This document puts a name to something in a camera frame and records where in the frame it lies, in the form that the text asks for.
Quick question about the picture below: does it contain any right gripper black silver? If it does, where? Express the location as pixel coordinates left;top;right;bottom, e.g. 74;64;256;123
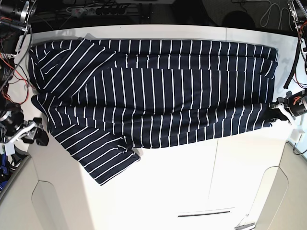
0;111;49;146

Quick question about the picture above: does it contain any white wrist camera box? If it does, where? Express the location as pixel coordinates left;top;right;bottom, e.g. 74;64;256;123
0;142;15;156
290;129;305;143

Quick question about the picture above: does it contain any metal clip at table edge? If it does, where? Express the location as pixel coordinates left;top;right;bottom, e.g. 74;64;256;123
234;214;256;230

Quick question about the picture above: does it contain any navy white striped T-shirt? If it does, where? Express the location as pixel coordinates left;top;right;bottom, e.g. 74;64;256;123
28;39;278;185

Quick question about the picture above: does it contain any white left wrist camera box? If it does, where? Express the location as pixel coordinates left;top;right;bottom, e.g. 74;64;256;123
290;129;305;143

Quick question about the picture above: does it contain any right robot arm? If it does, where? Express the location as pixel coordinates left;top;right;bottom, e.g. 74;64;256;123
0;0;49;147

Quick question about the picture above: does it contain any black camera cable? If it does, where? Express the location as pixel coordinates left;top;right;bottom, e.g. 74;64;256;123
292;141;307;155

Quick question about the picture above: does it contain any white power strip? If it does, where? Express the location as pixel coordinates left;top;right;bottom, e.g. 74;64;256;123
66;5;127;17

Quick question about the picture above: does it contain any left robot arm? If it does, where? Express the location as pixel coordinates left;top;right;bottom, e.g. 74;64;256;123
265;0;307;125

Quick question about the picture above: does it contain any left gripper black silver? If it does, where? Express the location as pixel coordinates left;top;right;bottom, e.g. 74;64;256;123
265;90;307;127

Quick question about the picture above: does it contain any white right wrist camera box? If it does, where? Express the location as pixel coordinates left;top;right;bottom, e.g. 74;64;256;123
0;142;15;156

